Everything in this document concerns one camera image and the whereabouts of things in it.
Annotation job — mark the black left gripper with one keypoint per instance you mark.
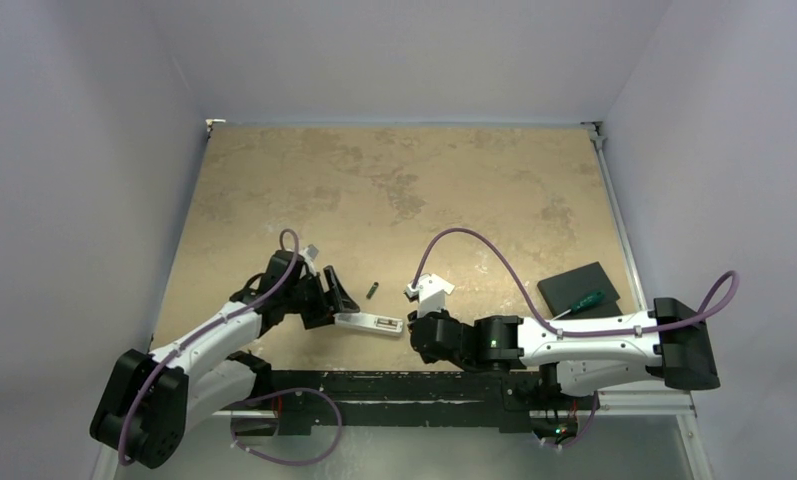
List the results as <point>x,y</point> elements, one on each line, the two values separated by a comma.
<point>323,312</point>

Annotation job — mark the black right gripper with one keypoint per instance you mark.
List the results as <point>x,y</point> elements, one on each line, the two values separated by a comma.
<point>422,333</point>

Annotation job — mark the green black battery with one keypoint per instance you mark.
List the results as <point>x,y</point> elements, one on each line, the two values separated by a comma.
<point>372,290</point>

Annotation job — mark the white air conditioner remote control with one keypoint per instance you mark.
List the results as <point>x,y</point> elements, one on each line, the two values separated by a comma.
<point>370,323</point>

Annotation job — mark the white battery compartment cover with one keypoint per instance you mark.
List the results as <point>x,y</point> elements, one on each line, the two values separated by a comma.
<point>444,285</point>

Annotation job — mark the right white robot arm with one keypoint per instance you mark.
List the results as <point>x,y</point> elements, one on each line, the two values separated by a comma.
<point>666,342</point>

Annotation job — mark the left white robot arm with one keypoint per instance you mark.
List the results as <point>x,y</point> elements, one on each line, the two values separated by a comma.
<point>153,398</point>

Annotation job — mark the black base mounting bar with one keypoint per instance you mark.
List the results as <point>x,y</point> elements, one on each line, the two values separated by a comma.
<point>411,399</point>

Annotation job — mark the black foam pad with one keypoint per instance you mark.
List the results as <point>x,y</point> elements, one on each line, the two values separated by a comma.
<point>561,290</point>

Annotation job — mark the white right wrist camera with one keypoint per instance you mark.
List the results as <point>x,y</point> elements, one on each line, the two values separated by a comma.
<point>426,294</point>

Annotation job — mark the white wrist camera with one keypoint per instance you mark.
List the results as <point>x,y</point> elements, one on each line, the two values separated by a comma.
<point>426,294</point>
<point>309,254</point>

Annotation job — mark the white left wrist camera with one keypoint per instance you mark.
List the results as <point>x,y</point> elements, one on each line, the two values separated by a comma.
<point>309,254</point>

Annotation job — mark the green handled screwdriver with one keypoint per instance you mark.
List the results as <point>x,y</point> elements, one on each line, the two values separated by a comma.
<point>587,302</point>

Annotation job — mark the aluminium frame rail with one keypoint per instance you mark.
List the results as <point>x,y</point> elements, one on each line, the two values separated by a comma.
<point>598,140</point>

